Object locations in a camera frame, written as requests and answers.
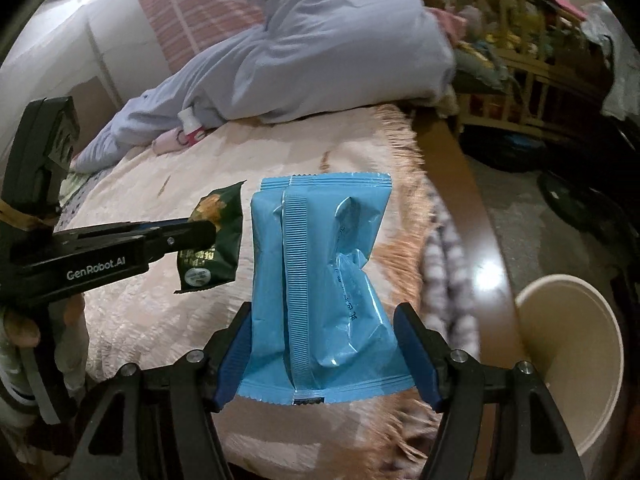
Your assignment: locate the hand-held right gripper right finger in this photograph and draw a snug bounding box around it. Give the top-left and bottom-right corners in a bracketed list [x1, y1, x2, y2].
[393, 301, 587, 480]

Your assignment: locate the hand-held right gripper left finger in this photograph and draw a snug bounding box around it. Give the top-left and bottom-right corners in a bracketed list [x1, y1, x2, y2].
[65, 301, 252, 480]

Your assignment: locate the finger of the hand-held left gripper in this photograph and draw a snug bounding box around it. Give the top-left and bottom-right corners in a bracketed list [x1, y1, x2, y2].
[127, 218, 194, 234]
[144, 220, 219, 262]

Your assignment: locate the green snack packet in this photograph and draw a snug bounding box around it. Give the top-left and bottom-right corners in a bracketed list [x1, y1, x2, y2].
[173, 180, 248, 295]

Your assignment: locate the blue snack packet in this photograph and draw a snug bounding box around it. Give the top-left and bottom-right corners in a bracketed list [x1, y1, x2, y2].
[235, 172, 415, 407]

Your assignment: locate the beige plastic bucket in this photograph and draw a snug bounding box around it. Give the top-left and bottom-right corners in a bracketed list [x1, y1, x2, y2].
[515, 272, 626, 456]

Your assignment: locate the person's left hand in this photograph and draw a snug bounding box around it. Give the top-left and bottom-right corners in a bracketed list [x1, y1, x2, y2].
[0, 305, 42, 350]

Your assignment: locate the grey striped blanket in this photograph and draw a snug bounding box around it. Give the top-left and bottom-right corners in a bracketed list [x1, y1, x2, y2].
[422, 195, 483, 361]

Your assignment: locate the green patterned cloth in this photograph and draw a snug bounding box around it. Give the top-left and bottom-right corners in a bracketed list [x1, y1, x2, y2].
[55, 170, 101, 227]

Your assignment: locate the pink fluffy blanket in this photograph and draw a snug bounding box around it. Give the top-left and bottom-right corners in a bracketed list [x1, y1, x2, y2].
[55, 102, 451, 480]

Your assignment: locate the white bottle pink cap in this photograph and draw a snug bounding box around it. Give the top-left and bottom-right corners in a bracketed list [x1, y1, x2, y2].
[179, 108, 207, 144]

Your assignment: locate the pink striped bedsheet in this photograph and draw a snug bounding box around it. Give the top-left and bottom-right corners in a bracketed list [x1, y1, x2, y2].
[137, 0, 273, 72]

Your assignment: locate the black bag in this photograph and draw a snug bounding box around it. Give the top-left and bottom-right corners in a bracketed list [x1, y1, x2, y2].
[460, 130, 547, 172]

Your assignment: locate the lavender quilt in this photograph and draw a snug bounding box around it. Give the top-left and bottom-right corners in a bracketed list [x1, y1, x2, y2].
[70, 0, 456, 171]

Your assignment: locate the black fan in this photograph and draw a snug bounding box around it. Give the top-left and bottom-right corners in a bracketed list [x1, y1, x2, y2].
[537, 170, 640, 242]

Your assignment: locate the wooden crib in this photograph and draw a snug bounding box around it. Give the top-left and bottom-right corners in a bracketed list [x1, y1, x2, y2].
[425, 0, 617, 137]

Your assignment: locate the grey green cloth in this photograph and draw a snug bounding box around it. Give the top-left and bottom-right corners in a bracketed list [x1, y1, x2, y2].
[454, 45, 507, 87]

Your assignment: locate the pink garment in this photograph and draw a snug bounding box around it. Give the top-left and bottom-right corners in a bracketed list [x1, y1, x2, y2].
[430, 7, 467, 37]

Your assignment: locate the white hanging cloth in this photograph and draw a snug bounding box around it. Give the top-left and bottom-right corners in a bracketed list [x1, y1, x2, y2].
[585, 2, 640, 118]

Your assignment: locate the brown wooden bed frame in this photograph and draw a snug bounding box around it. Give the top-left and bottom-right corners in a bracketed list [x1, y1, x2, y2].
[415, 107, 531, 356]

